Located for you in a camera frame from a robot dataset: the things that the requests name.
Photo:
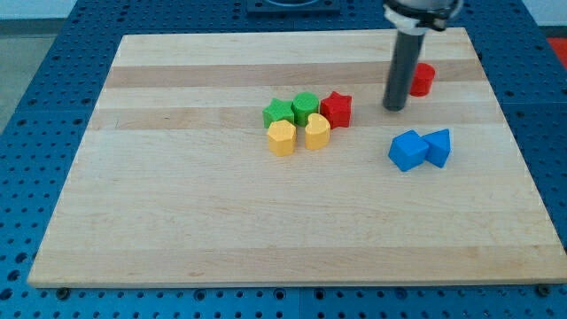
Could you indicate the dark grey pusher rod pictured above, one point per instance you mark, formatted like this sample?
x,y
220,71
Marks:
x,y
405,57

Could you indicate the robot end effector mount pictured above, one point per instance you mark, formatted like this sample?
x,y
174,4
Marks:
x,y
416,17

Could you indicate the red cylinder block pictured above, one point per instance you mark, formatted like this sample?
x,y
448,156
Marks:
x,y
422,81

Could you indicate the red star block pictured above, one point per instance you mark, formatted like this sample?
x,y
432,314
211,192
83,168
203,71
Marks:
x,y
337,109

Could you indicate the green star block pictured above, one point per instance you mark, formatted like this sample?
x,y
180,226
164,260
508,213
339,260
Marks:
x,y
278,110

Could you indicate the blue triangle block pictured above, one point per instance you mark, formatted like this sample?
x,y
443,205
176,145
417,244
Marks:
x,y
439,147

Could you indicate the blue cube block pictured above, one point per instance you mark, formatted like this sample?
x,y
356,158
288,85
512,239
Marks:
x,y
408,150

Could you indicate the green cylinder block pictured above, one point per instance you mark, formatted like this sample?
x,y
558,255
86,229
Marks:
x,y
303,105

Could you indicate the yellow heart block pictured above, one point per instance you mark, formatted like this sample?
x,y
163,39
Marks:
x,y
317,132

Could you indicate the yellow hexagon block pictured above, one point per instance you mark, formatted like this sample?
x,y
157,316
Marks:
x,y
282,137

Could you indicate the wooden board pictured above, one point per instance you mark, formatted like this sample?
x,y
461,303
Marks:
x,y
173,184

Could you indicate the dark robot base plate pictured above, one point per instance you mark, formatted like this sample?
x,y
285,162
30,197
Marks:
x,y
291,6

